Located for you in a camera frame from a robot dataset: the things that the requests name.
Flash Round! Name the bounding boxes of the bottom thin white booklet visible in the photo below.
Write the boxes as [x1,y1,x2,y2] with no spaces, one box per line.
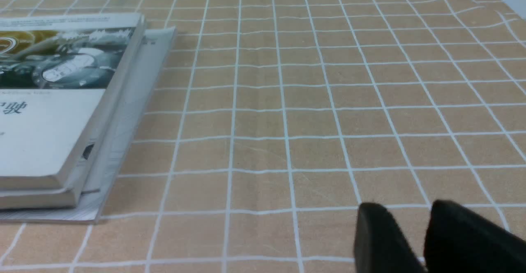
[0,27,178,224]

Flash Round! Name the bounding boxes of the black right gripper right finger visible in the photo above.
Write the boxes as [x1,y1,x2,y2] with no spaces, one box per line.
[423,200,526,273]

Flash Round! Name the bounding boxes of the top book self-driving cover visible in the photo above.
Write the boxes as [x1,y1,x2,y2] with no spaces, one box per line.
[0,12,145,191]

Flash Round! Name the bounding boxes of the middle white book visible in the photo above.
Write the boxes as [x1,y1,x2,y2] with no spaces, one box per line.
[1,28,143,210]

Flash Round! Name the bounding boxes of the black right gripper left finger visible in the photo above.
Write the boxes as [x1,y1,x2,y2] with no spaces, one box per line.
[354,202,425,273]

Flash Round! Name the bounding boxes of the tan checkered tablecloth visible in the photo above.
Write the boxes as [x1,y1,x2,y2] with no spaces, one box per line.
[1,0,525,273]

